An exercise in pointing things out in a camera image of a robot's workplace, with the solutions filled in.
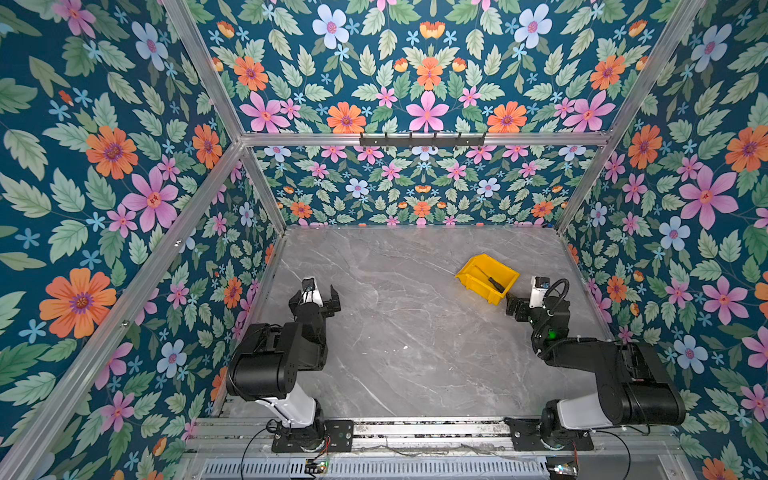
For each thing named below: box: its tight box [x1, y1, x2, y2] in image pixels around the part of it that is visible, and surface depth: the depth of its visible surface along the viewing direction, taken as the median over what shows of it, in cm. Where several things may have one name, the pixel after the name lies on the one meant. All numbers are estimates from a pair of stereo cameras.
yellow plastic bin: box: [455, 253, 521, 306], surface depth 102 cm
